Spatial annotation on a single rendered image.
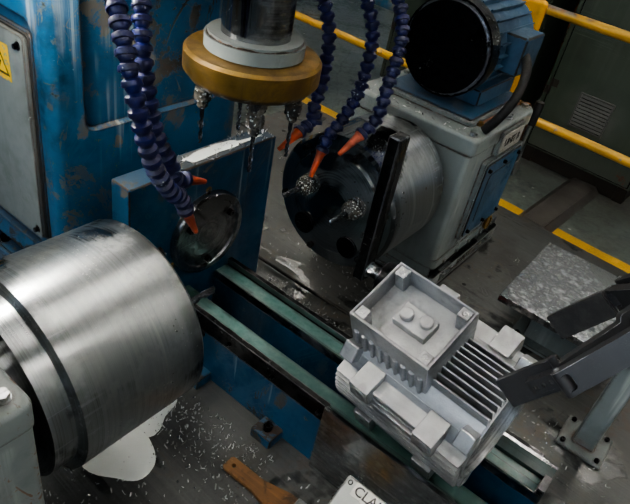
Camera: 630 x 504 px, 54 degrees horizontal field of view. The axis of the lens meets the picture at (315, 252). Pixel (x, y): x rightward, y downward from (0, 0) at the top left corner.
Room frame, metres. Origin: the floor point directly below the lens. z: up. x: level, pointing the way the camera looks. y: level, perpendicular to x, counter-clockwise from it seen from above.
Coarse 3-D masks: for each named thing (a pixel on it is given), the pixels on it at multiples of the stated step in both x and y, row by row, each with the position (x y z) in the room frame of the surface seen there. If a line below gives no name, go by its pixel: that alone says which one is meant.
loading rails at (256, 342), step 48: (192, 288) 0.78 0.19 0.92; (240, 288) 0.81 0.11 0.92; (240, 336) 0.70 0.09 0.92; (288, 336) 0.75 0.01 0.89; (336, 336) 0.74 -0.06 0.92; (240, 384) 0.67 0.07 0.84; (288, 384) 0.62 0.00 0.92; (288, 432) 0.61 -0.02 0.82; (336, 432) 0.56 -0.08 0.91; (384, 432) 0.57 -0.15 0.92; (336, 480) 0.55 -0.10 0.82; (384, 480) 0.52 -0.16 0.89; (432, 480) 0.51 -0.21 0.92; (480, 480) 0.56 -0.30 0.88; (528, 480) 0.54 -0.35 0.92
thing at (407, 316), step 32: (384, 288) 0.63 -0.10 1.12; (416, 288) 0.64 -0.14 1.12; (352, 320) 0.58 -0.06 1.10; (384, 320) 0.60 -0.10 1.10; (416, 320) 0.59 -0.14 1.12; (448, 320) 0.60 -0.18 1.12; (384, 352) 0.56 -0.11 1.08; (416, 352) 0.56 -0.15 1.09; (448, 352) 0.54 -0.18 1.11; (416, 384) 0.53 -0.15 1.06
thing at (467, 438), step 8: (344, 344) 0.59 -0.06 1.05; (352, 344) 0.58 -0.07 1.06; (360, 344) 0.59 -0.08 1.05; (344, 352) 0.58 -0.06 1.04; (352, 352) 0.58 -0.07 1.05; (360, 352) 0.58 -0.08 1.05; (352, 360) 0.57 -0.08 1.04; (520, 360) 0.57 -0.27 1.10; (528, 360) 0.57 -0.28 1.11; (536, 360) 0.58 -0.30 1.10; (520, 368) 0.57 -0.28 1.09; (464, 432) 0.48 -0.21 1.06; (472, 432) 0.48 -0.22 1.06; (456, 440) 0.48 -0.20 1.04; (464, 440) 0.48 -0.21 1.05; (472, 440) 0.47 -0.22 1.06; (464, 448) 0.47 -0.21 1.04; (472, 448) 0.47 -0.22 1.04; (464, 480) 0.51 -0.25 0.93
